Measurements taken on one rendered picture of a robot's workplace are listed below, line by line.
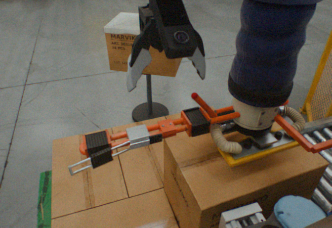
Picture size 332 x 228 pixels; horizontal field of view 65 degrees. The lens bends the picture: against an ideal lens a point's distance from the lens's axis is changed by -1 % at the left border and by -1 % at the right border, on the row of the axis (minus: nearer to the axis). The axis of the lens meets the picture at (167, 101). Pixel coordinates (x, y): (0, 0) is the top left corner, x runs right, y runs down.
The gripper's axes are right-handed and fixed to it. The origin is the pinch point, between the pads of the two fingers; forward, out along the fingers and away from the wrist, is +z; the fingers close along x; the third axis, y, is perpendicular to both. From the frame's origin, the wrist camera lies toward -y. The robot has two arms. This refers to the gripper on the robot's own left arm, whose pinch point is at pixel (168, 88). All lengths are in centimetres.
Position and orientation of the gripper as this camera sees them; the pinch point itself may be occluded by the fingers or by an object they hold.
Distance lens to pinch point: 51.1
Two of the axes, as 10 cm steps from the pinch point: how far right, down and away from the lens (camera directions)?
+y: -2.9, -5.6, 7.7
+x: -9.6, 1.7, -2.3
